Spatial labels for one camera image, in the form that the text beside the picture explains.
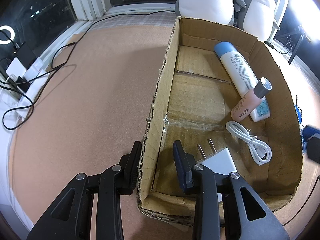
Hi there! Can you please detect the white power adapter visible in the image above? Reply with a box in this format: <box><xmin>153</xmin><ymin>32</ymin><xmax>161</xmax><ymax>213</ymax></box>
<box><xmin>5</xmin><ymin>57</ymin><xmax>27</xmax><ymax>80</ymax></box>

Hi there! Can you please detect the black ring light cable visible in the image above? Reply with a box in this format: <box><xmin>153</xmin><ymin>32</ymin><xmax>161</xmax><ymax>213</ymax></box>
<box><xmin>272</xmin><ymin>35</ymin><xmax>297</xmax><ymax>55</ymax></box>

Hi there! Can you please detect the white cable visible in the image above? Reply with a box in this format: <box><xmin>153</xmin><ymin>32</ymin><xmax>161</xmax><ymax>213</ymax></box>
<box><xmin>225</xmin><ymin>121</ymin><xmax>273</xmax><ymax>166</ymax></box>

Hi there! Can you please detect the black plug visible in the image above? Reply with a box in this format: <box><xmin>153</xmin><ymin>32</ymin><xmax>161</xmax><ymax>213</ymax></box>
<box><xmin>7</xmin><ymin>76</ymin><xmax>30</xmax><ymax>93</ymax></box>

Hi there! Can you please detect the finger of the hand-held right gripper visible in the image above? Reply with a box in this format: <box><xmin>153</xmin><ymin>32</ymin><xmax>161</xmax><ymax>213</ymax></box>
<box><xmin>302</xmin><ymin>124</ymin><xmax>320</xmax><ymax>160</ymax></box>

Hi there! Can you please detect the long black cable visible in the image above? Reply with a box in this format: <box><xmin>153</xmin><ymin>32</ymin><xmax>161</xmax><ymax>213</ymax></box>
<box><xmin>1</xmin><ymin>10</ymin><xmax>175</xmax><ymax>130</ymax></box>

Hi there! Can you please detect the white power strip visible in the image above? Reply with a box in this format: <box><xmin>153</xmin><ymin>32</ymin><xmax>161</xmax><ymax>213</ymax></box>
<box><xmin>19</xmin><ymin>57</ymin><xmax>50</xmax><ymax>100</ymax></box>

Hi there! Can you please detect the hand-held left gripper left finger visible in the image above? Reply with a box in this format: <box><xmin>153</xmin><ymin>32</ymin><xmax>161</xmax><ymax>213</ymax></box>
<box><xmin>26</xmin><ymin>141</ymin><xmax>143</xmax><ymax>240</ymax></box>

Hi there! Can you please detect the cardboard box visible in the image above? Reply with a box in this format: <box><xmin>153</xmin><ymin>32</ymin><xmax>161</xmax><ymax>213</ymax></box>
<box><xmin>136</xmin><ymin>16</ymin><xmax>304</xmax><ymax>224</ymax></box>

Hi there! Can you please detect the white bottle with blue cap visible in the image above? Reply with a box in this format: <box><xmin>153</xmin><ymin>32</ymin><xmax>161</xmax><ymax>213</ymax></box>
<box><xmin>214</xmin><ymin>42</ymin><xmax>271</xmax><ymax>122</ymax></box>

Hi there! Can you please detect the white charger plug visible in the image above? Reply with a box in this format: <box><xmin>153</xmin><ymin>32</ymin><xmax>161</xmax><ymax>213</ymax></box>
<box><xmin>196</xmin><ymin>139</ymin><xmax>237</xmax><ymax>205</ymax></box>

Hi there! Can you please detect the small penguin plush toy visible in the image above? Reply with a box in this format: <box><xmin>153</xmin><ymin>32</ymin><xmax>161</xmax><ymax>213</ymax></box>
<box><xmin>237</xmin><ymin>0</ymin><xmax>279</xmax><ymax>42</ymax></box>

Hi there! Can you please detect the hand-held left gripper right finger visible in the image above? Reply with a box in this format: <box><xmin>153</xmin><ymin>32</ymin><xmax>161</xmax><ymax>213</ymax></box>
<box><xmin>173</xmin><ymin>140</ymin><xmax>290</xmax><ymax>240</ymax></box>

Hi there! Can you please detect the large penguin plush toy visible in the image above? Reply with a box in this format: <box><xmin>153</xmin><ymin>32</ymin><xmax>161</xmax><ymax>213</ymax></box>
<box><xmin>171</xmin><ymin>0</ymin><xmax>247</xmax><ymax>25</ymax></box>

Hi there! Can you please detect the small pink bottle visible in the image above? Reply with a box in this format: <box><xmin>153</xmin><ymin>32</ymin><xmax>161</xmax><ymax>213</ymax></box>
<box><xmin>230</xmin><ymin>77</ymin><xmax>272</xmax><ymax>123</ymax></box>

